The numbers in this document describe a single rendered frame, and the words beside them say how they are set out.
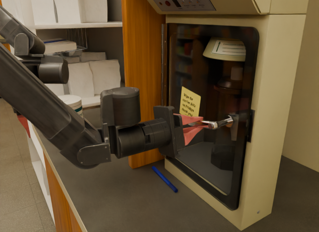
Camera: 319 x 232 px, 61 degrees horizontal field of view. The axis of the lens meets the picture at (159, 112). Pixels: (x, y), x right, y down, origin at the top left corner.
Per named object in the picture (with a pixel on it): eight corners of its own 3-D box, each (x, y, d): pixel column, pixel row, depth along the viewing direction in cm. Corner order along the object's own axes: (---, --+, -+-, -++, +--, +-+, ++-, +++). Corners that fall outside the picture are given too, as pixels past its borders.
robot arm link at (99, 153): (77, 146, 53) (78, 167, 45) (70, 89, 49) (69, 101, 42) (136, 137, 56) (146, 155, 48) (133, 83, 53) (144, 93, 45)
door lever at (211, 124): (204, 123, 64) (203, 112, 63) (234, 127, 55) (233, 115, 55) (186, 128, 61) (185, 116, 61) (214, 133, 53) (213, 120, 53)
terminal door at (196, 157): (164, 155, 85) (166, 22, 71) (238, 213, 60) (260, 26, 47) (163, 156, 84) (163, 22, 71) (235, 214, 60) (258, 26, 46)
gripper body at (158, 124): (176, 105, 52) (142, 112, 48) (182, 156, 53) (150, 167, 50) (160, 104, 58) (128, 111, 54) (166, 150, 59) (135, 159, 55)
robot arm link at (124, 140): (106, 152, 52) (117, 165, 48) (102, 119, 50) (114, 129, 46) (137, 144, 56) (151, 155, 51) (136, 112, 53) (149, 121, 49)
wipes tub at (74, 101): (79, 124, 121) (75, 92, 116) (89, 135, 111) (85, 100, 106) (49, 131, 115) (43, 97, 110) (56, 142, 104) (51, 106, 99)
